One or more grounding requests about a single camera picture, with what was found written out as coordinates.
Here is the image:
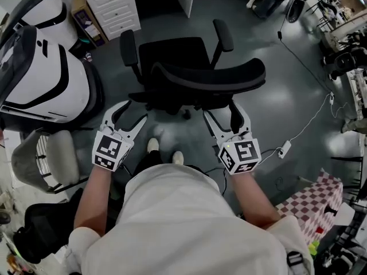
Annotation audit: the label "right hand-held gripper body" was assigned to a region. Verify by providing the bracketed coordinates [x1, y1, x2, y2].
[217, 132, 262, 176]

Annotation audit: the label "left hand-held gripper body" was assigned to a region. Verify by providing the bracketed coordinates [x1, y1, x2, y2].
[91, 124, 135, 172]

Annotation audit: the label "black office chair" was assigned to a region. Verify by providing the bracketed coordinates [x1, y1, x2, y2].
[119, 18, 267, 120]

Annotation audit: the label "person's left forearm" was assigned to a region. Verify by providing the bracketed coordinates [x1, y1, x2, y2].
[73, 164, 115, 237]

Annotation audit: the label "person's right forearm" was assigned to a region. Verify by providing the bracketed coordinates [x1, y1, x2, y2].
[226, 172, 282, 231]

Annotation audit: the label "beige padded chair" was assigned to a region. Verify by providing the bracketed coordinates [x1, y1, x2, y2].
[11, 129, 89, 194]

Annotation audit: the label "person's left white shoe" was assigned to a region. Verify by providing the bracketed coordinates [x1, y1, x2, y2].
[146, 137, 160, 154]

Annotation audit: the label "person's black trousers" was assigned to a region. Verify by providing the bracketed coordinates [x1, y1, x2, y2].
[133, 150, 212, 183]

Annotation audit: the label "white power strip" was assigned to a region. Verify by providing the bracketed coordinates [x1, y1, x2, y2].
[278, 140, 292, 158]

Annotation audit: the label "red checkered cloth table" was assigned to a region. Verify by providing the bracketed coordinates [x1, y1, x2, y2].
[276, 169, 344, 246]

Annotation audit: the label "white black pod machine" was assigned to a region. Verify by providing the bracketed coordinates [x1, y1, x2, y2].
[0, 0, 80, 50]
[0, 24, 106, 131]

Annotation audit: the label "person's white shirt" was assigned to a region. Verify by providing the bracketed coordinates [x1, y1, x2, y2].
[64, 163, 315, 275]

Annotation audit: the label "cardboard box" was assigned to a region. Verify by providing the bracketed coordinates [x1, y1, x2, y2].
[71, 0, 109, 48]

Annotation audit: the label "black round device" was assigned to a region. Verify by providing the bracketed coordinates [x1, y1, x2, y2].
[323, 47, 365, 80]

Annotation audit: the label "cluttered white workbench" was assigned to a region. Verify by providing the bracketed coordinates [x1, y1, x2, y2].
[345, 67, 367, 125]

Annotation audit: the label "green yellow toy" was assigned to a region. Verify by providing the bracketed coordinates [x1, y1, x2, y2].
[308, 240, 321, 257]

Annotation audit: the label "white power cable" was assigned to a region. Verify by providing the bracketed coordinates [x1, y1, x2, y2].
[288, 93, 349, 143]

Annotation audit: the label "black power cable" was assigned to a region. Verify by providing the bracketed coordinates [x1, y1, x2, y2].
[276, 10, 333, 94]

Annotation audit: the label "black buckle strap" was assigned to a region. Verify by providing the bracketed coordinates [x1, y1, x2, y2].
[286, 250, 305, 269]

